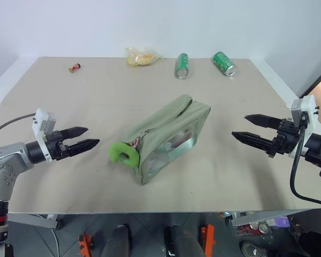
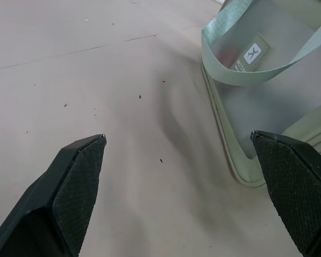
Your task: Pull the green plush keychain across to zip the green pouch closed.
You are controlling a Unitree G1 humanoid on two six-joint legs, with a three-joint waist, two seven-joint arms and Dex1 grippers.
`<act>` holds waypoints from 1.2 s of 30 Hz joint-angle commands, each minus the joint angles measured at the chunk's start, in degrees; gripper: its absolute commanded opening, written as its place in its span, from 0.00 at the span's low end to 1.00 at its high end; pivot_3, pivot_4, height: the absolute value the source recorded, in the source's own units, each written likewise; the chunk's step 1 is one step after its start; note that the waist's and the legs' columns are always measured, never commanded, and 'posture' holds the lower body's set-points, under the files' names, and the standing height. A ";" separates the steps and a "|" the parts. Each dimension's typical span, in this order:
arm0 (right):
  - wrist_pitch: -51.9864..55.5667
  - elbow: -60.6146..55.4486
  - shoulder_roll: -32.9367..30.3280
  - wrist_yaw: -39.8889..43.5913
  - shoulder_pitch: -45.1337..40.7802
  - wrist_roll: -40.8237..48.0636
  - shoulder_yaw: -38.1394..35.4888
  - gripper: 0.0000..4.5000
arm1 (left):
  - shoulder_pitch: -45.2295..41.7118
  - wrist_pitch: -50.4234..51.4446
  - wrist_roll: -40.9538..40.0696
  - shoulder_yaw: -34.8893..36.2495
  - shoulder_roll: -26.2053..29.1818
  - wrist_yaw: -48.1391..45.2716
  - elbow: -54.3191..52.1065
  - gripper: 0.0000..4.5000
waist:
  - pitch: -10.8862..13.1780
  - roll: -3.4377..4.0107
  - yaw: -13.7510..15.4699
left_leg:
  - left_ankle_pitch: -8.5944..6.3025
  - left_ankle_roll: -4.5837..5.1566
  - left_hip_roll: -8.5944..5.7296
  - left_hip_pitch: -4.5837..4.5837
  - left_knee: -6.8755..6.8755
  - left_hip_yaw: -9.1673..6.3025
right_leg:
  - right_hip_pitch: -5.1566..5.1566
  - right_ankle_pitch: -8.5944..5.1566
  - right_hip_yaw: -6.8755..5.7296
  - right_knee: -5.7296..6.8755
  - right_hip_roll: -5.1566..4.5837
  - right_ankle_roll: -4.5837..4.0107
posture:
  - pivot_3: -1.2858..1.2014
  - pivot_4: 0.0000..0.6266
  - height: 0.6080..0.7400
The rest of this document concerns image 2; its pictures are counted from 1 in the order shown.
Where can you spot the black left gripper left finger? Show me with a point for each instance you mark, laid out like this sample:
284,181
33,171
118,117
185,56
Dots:
69,192

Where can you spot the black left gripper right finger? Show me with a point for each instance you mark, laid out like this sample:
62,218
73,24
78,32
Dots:
297,192

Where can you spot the pale green tote bag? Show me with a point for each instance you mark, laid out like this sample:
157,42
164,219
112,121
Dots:
256,107

